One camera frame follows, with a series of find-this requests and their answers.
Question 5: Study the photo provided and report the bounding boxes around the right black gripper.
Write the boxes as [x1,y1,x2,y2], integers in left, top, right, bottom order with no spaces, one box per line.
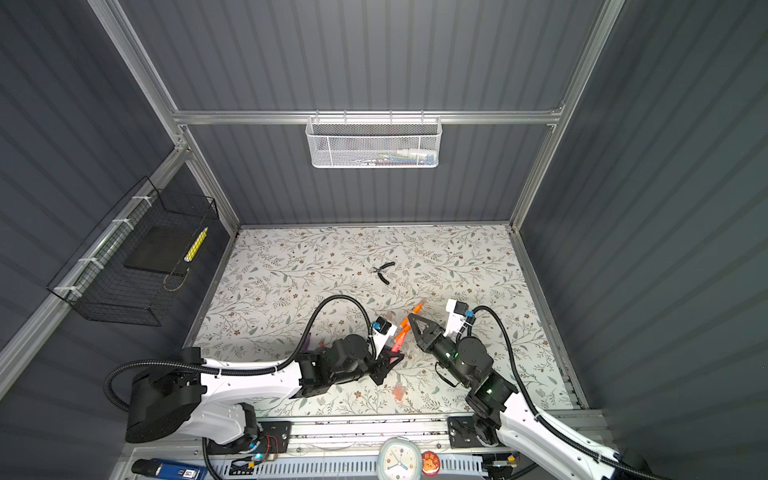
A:
[411,312,471,389]

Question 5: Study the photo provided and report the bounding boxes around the orange highlighter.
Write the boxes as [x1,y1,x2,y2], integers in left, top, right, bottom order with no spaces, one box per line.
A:
[397,300,425,340]

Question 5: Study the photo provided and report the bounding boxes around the translucent pink cap front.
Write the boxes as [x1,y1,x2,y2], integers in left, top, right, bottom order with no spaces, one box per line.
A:
[392,382,406,402]

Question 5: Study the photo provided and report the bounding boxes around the pink highlighter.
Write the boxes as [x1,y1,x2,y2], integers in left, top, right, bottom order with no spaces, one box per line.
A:
[391,332,407,353]

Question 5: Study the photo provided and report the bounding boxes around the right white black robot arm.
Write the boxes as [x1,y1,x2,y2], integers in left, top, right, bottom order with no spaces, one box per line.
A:
[408,313,657,479]

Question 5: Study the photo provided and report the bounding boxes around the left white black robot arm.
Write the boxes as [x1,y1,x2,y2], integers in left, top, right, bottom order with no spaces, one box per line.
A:
[124,334,404,445]

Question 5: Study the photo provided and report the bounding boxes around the white analog clock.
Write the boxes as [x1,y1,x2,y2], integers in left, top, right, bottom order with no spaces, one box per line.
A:
[376,437,423,480]

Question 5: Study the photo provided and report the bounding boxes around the red round badge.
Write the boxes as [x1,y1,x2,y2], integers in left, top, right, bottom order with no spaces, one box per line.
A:
[422,451,441,477]

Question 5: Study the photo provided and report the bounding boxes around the yellow highlighter in basket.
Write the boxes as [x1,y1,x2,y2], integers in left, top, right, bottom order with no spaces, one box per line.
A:
[183,227,209,263]

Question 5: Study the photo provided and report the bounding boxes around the blue black device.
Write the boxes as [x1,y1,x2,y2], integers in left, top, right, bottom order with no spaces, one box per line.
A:
[131,458,208,480]

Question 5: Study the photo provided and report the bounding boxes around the black pad in basket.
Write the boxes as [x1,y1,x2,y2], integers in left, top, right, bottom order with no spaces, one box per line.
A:
[123,227,192,277]

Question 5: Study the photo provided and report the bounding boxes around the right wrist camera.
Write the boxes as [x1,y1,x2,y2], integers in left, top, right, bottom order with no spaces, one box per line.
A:
[444,299,474,337]

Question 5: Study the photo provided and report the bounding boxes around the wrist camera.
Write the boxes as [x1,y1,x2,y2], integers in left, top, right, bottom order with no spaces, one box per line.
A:
[372,316,397,359]
[444,299,474,337]

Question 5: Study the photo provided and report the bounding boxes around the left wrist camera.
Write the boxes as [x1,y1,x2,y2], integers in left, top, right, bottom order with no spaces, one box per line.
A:
[372,316,397,359]

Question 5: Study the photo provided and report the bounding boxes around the black handled pliers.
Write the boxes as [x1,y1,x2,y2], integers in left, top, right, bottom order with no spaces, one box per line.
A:
[372,261,396,285]

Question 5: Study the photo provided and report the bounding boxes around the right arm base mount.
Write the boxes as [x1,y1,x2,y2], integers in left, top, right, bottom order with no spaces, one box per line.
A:
[447,415,499,449]

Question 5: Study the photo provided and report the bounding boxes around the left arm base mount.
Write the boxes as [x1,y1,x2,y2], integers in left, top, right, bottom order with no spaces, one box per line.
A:
[207,421,293,456]

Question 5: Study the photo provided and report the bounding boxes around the right black corrugated cable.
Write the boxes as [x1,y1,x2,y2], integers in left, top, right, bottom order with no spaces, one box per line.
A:
[470,305,667,480]

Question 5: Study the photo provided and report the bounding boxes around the black corrugated cable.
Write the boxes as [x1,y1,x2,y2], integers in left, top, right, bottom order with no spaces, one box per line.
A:
[103,294,378,414]
[470,305,667,480]

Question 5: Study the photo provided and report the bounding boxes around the white wire mesh basket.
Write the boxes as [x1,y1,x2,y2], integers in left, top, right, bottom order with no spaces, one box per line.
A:
[305,119,443,169]

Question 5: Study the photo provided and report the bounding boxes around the left black corrugated cable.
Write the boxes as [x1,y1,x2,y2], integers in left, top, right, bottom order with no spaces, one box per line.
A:
[103,294,378,414]

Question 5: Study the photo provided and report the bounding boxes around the black wire mesh basket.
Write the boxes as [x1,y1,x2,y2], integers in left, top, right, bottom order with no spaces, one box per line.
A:
[48,181,219,327]

